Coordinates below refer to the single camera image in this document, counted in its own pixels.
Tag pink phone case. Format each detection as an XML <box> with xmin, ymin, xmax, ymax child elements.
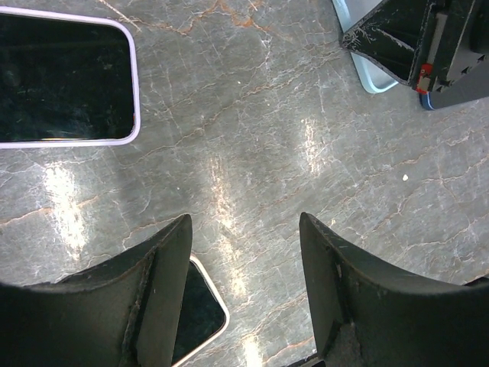
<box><xmin>170</xmin><ymin>252</ymin><xmax>231</xmax><ymax>367</ymax></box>

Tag lavender phone case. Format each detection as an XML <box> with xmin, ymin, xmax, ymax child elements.
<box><xmin>0</xmin><ymin>6</ymin><xmax>142</xmax><ymax>150</ymax></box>

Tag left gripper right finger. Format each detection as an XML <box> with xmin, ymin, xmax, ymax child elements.
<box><xmin>300</xmin><ymin>213</ymin><xmax>488</xmax><ymax>366</ymax></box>

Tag phone with blue edge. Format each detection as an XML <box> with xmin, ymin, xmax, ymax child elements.
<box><xmin>418</xmin><ymin>57</ymin><xmax>489</xmax><ymax>112</ymax></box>

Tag light blue phone case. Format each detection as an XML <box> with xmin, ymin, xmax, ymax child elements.
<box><xmin>332</xmin><ymin>0</ymin><xmax>398</xmax><ymax>94</ymax></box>

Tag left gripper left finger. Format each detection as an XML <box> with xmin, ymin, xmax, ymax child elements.
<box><xmin>1</xmin><ymin>215</ymin><xmax>193</xmax><ymax>366</ymax></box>

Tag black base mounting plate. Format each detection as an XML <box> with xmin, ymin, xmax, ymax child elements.
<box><xmin>289</xmin><ymin>354</ymin><xmax>325</xmax><ymax>367</ymax></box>

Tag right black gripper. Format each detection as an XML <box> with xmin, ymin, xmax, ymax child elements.
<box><xmin>341</xmin><ymin>0</ymin><xmax>488</xmax><ymax>94</ymax></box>

